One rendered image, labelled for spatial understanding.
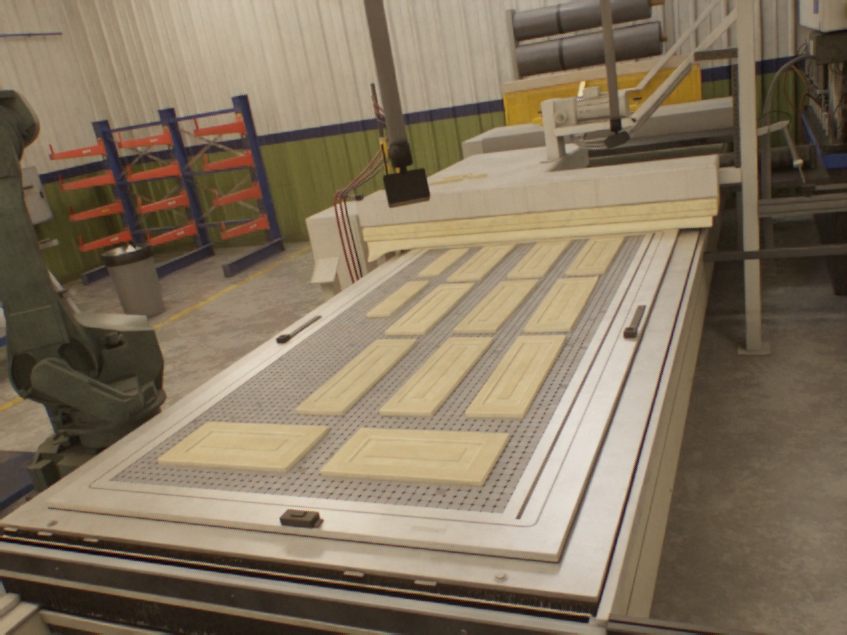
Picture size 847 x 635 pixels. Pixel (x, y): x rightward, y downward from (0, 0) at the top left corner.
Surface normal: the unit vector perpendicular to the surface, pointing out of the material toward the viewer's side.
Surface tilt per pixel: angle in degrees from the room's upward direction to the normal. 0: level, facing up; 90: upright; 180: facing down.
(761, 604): 0
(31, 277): 90
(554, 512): 0
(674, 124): 90
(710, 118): 90
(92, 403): 90
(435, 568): 0
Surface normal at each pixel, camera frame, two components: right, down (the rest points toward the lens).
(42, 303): 0.40, 0.25
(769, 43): -0.37, 0.37
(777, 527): -0.16, -0.93
